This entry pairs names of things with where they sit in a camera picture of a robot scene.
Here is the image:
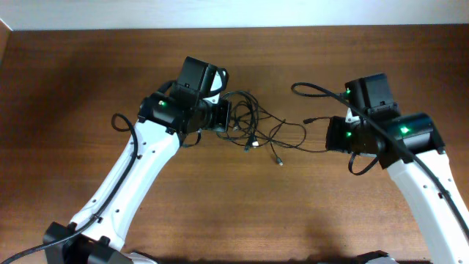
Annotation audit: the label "black usb cables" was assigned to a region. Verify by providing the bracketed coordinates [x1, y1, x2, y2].
[215, 90, 333, 166]

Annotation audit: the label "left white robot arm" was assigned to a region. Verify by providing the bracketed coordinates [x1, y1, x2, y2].
[43, 57, 231, 263]

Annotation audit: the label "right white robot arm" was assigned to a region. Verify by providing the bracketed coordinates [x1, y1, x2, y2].
[325, 73, 468, 263]

